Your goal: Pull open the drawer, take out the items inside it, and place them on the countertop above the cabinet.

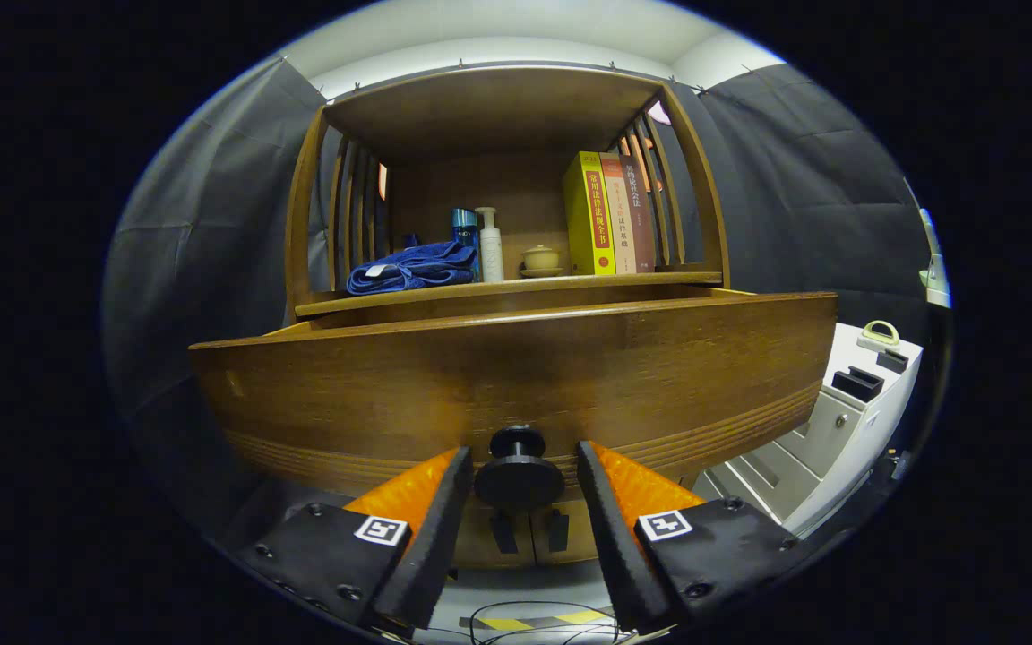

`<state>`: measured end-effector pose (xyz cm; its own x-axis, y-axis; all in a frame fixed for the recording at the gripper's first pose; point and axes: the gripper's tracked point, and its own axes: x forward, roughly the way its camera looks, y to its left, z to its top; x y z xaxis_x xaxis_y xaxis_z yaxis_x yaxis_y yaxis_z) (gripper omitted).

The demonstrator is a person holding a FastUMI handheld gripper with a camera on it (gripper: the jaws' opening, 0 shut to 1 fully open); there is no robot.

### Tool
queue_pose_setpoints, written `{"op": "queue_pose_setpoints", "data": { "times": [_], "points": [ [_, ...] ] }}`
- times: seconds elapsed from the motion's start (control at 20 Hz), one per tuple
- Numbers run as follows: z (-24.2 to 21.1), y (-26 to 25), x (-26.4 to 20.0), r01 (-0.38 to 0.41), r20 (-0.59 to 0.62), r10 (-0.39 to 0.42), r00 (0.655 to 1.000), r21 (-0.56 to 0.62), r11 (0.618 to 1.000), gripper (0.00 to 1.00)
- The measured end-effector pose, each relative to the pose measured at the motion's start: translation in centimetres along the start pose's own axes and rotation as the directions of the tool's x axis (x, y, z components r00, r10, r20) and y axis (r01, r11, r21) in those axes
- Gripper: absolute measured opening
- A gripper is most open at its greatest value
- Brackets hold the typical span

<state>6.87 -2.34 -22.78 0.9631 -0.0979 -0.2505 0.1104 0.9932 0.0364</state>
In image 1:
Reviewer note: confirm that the white drawer unit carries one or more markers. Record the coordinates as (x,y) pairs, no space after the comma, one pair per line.
(838,430)

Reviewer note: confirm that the teal blue bottle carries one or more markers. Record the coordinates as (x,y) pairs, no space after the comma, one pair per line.
(464,228)

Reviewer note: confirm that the wooden cabinet door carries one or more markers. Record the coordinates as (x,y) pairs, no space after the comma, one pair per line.
(577,542)
(471,546)

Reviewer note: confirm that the white device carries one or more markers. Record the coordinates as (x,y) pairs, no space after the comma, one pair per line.
(937,278)

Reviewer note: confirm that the dark brown book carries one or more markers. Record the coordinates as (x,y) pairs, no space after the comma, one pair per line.
(643,233)

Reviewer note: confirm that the yellow book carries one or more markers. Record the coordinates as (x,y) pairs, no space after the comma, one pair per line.
(588,224)

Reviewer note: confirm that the beige saucer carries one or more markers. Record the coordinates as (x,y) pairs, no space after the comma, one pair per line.
(541,272)

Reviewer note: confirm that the small white object with loop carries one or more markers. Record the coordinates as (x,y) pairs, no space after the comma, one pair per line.
(874,342)

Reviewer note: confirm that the small black holder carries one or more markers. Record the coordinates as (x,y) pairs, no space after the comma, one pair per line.
(892,362)

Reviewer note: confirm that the large black holder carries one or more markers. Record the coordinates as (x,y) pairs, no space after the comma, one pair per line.
(856,385)

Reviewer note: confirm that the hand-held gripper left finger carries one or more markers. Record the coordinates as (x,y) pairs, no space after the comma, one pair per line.
(440,537)

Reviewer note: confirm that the beige lidded teacup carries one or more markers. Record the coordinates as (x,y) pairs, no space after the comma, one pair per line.
(541,258)

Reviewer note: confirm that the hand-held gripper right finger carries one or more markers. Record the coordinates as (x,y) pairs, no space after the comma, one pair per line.
(610,537)

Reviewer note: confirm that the white pump bottle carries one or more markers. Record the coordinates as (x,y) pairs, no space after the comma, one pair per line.
(491,255)

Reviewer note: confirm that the wooden countertop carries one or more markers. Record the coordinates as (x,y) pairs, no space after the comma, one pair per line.
(516,291)

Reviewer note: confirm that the orange beige book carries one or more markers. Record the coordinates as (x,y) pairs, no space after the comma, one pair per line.
(623,233)

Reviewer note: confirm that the blue towel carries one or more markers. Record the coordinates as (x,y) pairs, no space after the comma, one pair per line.
(417,269)

